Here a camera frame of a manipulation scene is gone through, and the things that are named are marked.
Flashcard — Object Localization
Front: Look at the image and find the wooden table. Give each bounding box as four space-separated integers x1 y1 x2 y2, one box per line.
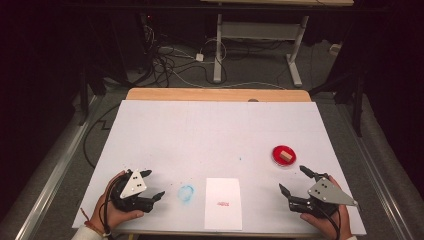
125 87 312 103

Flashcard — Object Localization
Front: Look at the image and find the long white cable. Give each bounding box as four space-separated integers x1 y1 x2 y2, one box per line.
168 68 291 91

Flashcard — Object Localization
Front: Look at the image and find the white desk frame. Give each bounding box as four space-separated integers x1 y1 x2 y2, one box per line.
199 0 355 88

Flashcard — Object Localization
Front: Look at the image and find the red string bracelet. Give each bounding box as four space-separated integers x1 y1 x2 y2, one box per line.
79 208 109 237

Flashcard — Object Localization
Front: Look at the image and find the small white box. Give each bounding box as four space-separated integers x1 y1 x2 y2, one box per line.
329 41 344 57

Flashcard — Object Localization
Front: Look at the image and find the person's left hand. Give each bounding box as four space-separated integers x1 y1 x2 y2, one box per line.
89 170 145 235

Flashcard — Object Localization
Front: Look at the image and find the round red ink pad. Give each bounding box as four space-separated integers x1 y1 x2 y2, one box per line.
271 144 298 168

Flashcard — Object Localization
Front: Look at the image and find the black stand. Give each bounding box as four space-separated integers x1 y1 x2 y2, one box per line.
309 63 366 138
77 63 108 127

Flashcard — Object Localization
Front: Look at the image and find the white table cover board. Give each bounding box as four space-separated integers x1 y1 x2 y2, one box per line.
71 99 367 236

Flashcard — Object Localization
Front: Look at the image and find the black floor cable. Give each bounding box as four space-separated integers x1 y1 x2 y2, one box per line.
82 103 121 169

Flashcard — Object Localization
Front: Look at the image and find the person's right hand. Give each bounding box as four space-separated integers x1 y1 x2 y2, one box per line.
299 175 354 240

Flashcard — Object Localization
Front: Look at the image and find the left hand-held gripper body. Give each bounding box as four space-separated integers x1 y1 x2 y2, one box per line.
109 168 156 214

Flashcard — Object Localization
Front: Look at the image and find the white paper sheet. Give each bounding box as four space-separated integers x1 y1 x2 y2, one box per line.
203 177 243 232

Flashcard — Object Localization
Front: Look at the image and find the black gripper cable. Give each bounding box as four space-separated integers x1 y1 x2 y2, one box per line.
319 203 343 240
101 173 128 240

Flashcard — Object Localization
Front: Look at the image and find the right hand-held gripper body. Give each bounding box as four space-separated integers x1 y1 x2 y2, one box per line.
288 172 359 220

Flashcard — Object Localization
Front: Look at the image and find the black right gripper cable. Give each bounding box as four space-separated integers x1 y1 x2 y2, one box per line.
319 203 343 240

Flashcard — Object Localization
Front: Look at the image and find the metal floor rail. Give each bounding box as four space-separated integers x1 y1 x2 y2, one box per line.
336 99 416 240
13 95 105 240

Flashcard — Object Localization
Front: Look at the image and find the tangle of black cables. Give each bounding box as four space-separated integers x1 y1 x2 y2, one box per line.
139 23 231 88

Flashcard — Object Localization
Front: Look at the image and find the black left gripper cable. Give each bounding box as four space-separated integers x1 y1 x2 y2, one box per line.
101 173 128 240

